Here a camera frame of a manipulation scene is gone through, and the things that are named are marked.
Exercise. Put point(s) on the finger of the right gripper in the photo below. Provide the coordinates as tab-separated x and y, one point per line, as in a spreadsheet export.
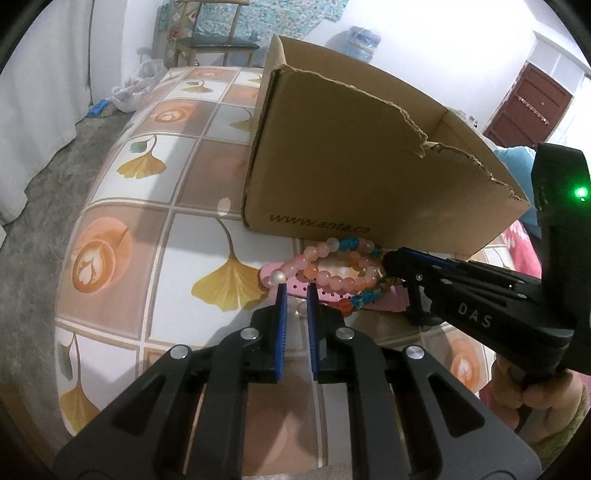
418	312
406	264

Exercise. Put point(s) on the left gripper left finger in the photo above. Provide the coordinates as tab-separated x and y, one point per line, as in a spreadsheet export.
184	417

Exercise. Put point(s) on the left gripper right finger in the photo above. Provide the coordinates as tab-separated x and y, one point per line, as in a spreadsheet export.
409	417

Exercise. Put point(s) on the blue pink kids smartwatch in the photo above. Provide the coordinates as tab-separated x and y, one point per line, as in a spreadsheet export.
395	300

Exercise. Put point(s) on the right hand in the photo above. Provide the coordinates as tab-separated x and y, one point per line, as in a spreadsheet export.
506	396

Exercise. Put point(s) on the red floral blanket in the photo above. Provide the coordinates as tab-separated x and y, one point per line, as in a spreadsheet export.
521	250

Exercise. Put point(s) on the white green plush blanket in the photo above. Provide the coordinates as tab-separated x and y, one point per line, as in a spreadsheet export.
563	433

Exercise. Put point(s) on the brown cardboard box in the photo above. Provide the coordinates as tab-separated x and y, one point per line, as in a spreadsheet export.
341	148

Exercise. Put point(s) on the blue cloth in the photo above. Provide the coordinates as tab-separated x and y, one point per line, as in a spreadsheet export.
519	160

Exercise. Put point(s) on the ginkgo pattern tablecloth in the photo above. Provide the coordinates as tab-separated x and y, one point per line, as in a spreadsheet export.
160	255

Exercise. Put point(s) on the brown door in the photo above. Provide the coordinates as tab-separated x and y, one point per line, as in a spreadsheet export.
530	112

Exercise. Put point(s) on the wooden chair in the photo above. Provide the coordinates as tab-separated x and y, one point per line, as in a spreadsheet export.
197	43

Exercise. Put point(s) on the white plastic bag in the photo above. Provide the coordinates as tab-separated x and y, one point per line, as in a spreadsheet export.
129	97

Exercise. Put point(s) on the white curtain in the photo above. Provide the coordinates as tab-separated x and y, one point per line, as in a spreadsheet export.
44	93

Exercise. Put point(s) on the patterned wall cloth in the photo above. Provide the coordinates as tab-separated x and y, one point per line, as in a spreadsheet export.
257	21

